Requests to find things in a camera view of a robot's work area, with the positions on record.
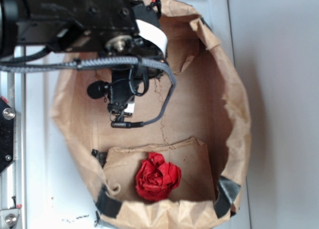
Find grey braided cable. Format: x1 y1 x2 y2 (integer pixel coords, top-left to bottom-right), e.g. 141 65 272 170
0 55 178 129

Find white plastic tray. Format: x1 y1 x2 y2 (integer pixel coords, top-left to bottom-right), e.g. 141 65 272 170
23 0 251 229

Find brown paper bag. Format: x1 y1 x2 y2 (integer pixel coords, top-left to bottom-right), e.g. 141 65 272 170
52 0 251 229

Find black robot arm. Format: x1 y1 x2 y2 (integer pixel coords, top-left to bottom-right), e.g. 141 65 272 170
0 0 171 78

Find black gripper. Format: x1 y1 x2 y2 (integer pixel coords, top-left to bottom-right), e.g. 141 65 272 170
104 4 170 80

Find aluminium frame rail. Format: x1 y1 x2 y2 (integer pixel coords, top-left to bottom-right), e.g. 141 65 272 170
0 46 27 229

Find black metal bracket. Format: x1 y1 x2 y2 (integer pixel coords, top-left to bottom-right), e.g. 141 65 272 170
0 97 15 174

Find silver corner bracket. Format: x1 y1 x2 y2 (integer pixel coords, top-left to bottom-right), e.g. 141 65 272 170
0 208 20 229

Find crumpled red cloth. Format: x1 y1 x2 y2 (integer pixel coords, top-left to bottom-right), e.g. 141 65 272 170
135 152 181 202

